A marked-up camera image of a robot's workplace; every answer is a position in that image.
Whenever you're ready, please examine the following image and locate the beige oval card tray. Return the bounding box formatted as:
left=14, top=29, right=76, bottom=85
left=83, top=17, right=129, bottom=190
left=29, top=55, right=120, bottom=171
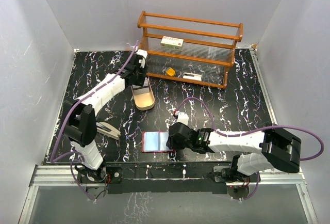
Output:
left=131, top=85, right=155, bottom=111

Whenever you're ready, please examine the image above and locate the white red medicine box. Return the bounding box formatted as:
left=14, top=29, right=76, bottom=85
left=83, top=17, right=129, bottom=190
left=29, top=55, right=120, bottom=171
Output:
left=160, top=36, right=184, bottom=51

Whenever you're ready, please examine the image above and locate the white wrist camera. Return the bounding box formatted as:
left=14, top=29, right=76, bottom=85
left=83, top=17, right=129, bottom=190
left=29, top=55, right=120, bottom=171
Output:
left=136, top=49, right=148, bottom=68
left=173, top=110, right=189, bottom=125

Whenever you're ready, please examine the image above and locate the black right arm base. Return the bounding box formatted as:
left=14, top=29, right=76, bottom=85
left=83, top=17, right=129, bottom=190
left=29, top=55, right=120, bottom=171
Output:
left=207, top=155, right=260, bottom=203

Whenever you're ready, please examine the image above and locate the orange yellow small block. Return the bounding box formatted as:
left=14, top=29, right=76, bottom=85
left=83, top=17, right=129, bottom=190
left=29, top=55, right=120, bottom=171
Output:
left=165, top=67, right=176, bottom=77

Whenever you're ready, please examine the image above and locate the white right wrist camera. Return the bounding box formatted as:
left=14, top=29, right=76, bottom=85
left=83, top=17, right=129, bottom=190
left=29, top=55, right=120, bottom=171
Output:
left=173, top=110, right=189, bottom=125

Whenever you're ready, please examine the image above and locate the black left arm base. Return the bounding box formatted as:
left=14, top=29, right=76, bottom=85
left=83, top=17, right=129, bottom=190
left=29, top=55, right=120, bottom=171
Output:
left=70, top=156, right=123, bottom=204

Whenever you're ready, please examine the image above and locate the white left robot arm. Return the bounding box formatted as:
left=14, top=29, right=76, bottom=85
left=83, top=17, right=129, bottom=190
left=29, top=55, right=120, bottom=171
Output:
left=62, top=49, right=148, bottom=182

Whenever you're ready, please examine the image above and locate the beige grey stapler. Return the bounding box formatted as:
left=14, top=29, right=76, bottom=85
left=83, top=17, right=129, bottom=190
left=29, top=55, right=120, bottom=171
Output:
left=96, top=122, right=121, bottom=140

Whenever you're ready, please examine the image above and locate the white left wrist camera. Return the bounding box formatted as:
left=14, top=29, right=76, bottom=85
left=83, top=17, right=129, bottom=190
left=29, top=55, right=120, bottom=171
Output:
left=136, top=49, right=148, bottom=68

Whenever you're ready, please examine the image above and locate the red card holder wallet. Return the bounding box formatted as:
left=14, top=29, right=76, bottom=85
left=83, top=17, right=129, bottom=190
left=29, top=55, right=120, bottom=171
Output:
left=142, top=131, right=174, bottom=153

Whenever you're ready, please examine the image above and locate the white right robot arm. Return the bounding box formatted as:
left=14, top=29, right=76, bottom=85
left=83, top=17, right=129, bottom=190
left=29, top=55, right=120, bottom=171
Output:
left=167, top=122, right=301, bottom=181

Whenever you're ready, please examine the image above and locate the orange wooden shelf rack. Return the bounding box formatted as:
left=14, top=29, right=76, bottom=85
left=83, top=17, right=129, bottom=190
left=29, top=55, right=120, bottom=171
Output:
left=137, top=11, right=243, bottom=89

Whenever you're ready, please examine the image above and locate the white stapler on shelf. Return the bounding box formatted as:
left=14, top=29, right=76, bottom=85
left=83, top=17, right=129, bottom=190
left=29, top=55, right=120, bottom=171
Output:
left=183, top=72, right=202, bottom=82

